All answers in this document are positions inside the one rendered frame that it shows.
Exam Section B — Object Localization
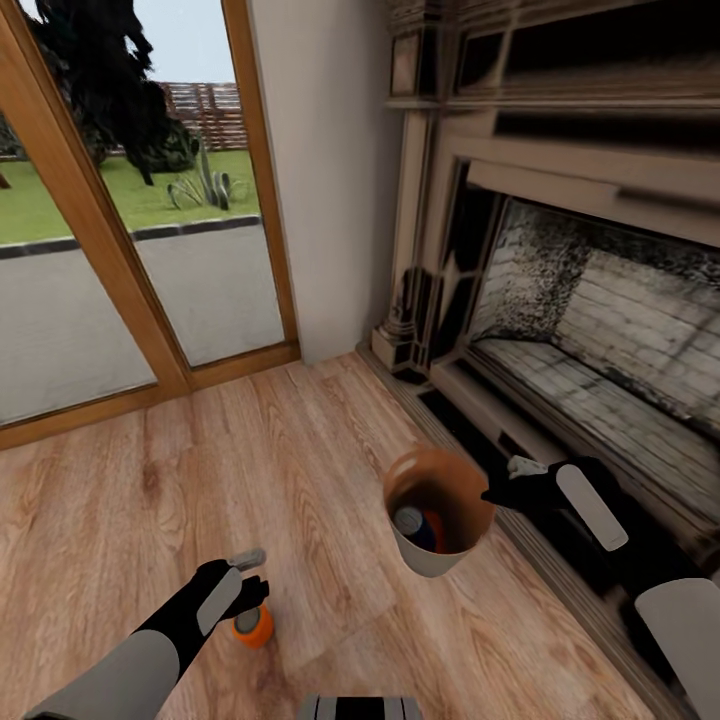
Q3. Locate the trash can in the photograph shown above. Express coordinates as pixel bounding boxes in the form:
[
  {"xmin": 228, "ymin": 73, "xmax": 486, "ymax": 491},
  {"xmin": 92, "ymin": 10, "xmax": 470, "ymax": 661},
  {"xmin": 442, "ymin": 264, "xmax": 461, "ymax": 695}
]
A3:
[{"xmin": 382, "ymin": 448, "xmax": 495, "ymax": 578}]

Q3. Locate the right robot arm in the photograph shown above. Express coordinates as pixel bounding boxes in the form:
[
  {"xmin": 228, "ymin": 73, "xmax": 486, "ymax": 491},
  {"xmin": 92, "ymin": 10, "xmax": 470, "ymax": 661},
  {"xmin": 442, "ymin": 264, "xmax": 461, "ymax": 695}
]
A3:
[{"xmin": 481, "ymin": 455, "xmax": 720, "ymax": 720}]

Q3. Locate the can of soda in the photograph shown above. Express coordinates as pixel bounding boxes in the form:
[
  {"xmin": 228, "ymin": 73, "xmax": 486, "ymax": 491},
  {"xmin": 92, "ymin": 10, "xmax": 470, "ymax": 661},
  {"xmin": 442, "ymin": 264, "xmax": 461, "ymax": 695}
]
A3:
[
  {"xmin": 423, "ymin": 509, "xmax": 446, "ymax": 555},
  {"xmin": 394, "ymin": 506, "xmax": 437, "ymax": 552},
  {"xmin": 232, "ymin": 604, "xmax": 274, "ymax": 649}
]

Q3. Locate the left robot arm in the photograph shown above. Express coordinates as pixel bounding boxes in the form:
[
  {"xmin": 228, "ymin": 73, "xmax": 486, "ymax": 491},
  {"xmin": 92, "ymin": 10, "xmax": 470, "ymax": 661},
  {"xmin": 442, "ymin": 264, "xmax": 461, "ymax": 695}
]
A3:
[{"xmin": 19, "ymin": 549, "xmax": 269, "ymax": 720}]

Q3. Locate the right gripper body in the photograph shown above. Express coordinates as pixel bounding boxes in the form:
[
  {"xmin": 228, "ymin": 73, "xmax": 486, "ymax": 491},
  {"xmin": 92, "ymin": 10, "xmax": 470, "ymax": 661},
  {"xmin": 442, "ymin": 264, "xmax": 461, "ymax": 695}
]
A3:
[{"xmin": 488, "ymin": 475, "xmax": 546, "ymax": 516}]

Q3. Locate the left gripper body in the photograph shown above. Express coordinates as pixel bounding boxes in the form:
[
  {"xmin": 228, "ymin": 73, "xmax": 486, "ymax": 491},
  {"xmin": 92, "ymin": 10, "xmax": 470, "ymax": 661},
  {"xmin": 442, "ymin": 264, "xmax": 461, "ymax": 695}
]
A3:
[{"xmin": 220, "ymin": 575, "xmax": 263, "ymax": 621}]

